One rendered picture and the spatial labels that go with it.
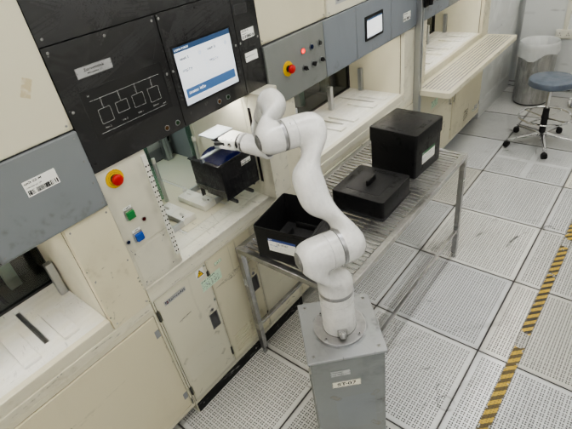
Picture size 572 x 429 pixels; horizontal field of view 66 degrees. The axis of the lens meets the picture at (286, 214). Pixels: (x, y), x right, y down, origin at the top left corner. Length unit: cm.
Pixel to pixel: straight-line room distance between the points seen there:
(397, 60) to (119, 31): 207
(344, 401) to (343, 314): 39
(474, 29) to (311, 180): 345
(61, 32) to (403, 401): 207
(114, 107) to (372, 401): 140
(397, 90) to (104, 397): 256
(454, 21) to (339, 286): 356
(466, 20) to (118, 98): 359
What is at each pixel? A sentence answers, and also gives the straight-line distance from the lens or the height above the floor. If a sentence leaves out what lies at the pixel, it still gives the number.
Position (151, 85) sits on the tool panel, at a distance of 165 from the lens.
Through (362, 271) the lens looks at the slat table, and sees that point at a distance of 186.
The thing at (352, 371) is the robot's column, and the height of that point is 67.
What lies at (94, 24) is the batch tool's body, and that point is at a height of 182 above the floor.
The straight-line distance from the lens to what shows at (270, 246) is 192.
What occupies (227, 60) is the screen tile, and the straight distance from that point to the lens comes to 187.
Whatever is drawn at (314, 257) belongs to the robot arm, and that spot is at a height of 116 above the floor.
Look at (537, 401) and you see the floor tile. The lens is 251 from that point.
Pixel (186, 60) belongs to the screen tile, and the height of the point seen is 162.
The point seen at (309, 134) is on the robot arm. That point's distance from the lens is 136.
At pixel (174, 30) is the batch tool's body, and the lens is 170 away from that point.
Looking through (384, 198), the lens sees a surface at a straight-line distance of 211.
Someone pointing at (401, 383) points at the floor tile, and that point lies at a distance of 244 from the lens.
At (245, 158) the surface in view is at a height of 114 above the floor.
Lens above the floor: 202
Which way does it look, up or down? 34 degrees down
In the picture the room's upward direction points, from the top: 9 degrees counter-clockwise
